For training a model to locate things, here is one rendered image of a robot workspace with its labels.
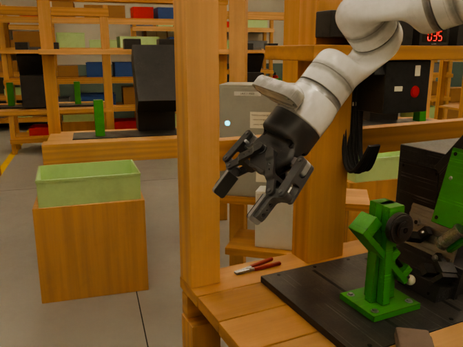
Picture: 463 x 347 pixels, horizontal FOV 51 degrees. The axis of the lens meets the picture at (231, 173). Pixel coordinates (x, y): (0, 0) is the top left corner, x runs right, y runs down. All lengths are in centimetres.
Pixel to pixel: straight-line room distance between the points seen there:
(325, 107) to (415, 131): 120
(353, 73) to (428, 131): 122
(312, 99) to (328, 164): 86
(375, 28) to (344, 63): 6
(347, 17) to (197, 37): 62
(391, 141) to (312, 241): 47
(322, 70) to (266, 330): 72
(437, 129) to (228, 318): 107
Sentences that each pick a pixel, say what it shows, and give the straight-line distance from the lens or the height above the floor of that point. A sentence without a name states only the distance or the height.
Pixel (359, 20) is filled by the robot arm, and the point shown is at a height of 156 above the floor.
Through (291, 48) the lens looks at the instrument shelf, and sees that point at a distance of 136.
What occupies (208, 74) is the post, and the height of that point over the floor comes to 147.
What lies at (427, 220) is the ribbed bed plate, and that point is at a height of 106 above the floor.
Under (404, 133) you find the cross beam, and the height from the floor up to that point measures 124.
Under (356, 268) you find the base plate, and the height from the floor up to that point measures 90.
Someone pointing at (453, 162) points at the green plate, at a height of 124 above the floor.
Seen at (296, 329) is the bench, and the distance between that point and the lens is 123.
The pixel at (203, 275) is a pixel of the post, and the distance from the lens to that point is 140.
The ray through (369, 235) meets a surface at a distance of 119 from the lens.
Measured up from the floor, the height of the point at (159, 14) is 207.
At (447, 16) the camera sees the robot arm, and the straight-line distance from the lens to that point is 68.
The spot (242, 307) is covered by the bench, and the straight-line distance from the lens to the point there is 131.
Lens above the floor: 152
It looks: 14 degrees down
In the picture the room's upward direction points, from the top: straight up
